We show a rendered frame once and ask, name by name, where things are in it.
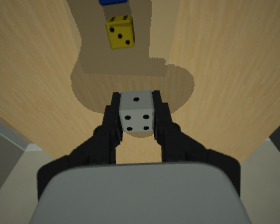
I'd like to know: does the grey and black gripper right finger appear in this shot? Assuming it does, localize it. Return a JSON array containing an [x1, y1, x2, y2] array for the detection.
[[152, 90, 241, 197]]

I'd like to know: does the grey die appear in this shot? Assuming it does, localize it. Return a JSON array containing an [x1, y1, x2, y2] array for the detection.
[[119, 90, 154, 132]]

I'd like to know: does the yellow die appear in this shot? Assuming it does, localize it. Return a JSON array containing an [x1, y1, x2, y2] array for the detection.
[[105, 15, 135, 49]]

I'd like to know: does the blue die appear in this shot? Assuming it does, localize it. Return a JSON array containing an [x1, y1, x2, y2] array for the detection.
[[99, 0, 128, 6]]

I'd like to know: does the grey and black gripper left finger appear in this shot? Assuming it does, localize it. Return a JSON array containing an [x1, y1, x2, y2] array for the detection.
[[37, 92, 123, 201]]

